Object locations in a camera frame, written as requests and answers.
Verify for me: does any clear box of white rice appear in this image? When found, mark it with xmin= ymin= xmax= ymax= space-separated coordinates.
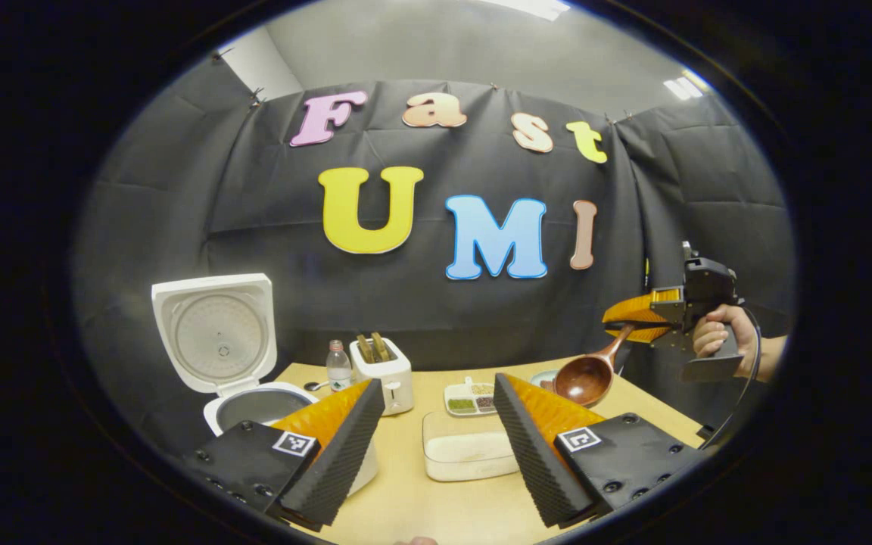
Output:
xmin=422 ymin=410 xmax=521 ymax=483

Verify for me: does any large ceiling light panel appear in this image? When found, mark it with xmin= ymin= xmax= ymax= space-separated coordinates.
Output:
xmin=481 ymin=0 xmax=571 ymax=22

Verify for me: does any white divided dish of grains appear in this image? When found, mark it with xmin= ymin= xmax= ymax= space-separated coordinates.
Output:
xmin=444 ymin=375 xmax=499 ymax=418

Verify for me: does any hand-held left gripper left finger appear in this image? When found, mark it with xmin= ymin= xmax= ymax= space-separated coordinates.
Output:
xmin=182 ymin=377 xmax=388 ymax=532

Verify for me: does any small ceiling light panel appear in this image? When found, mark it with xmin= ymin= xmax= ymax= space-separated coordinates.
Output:
xmin=663 ymin=70 xmax=712 ymax=101

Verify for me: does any clear plastic water bottle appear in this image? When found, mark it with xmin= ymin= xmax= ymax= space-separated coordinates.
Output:
xmin=326 ymin=339 xmax=353 ymax=393

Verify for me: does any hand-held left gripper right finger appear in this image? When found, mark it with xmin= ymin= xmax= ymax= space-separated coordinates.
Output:
xmin=492 ymin=372 xmax=708 ymax=531

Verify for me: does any white rice cooker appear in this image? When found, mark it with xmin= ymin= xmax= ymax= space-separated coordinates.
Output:
xmin=151 ymin=273 xmax=381 ymax=497

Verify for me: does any white toaster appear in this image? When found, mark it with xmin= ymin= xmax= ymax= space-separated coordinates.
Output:
xmin=349 ymin=331 xmax=416 ymax=417

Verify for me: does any brown wooden spoon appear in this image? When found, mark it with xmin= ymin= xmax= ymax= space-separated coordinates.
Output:
xmin=553 ymin=323 xmax=638 ymax=409

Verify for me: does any black backdrop cloth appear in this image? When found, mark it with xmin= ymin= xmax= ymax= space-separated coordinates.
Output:
xmin=73 ymin=49 xmax=796 ymax=455

